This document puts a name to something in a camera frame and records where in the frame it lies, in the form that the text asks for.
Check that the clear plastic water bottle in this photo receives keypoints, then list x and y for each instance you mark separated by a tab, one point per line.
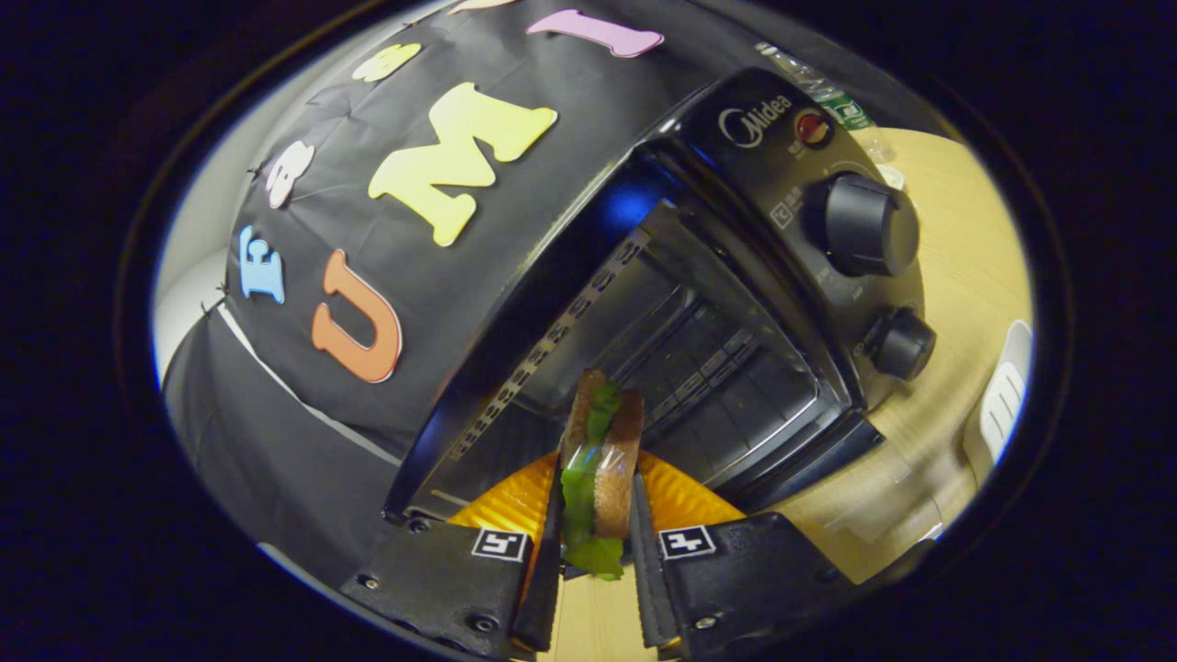
846	110

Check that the toast and lettuce sandwich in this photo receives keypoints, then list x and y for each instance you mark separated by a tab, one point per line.
616	478

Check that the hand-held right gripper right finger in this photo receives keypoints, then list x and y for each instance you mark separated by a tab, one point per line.
648	588

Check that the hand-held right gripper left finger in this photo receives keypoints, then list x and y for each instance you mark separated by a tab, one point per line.
547	588

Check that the white rectangular tray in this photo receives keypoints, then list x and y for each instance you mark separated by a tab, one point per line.
1002	405

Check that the black electric oven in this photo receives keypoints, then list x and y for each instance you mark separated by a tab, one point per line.
782	184

